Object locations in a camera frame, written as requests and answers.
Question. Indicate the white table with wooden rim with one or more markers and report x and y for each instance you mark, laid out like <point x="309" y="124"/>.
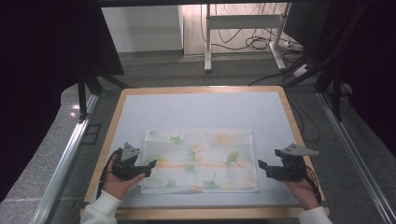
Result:
<point x="205" y="109"/>

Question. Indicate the white cloth with leaf print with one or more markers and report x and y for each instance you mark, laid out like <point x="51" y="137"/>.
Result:
<point x="199" y="146"/>

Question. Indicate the white power strip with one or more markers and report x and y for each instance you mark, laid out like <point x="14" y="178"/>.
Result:
<point x="301" y="70"/>

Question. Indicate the person's left hand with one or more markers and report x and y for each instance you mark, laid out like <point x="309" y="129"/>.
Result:
<point x="116" y="186"/>

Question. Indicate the white cabinet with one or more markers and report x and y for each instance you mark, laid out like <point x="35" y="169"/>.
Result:
<point x="141" y="28"/>

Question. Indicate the black metal stand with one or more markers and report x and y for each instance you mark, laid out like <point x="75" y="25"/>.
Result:
<point x="334" y="84"/>
<point x="83" y="93"/>

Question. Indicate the person's right hand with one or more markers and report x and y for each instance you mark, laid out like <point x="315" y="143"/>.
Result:
<point x="303" y="193"/>

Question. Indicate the aluminium rail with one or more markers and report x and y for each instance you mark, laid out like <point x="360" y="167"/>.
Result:
<point x="358" y="161"/>
<point x="62" y="161"/>

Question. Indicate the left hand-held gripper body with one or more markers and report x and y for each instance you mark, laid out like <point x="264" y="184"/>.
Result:
<point x="126" y="161"/>

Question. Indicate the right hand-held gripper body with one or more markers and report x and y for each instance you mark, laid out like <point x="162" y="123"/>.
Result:
<point x="291" y="165"/>

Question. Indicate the white metal desk frame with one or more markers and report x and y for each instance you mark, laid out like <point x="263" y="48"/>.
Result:
<point x="243" y="21"/>

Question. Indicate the black curtain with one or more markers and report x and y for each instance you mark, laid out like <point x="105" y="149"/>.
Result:
<point x="37" y="77"/>
<point x="370" y="68"/>

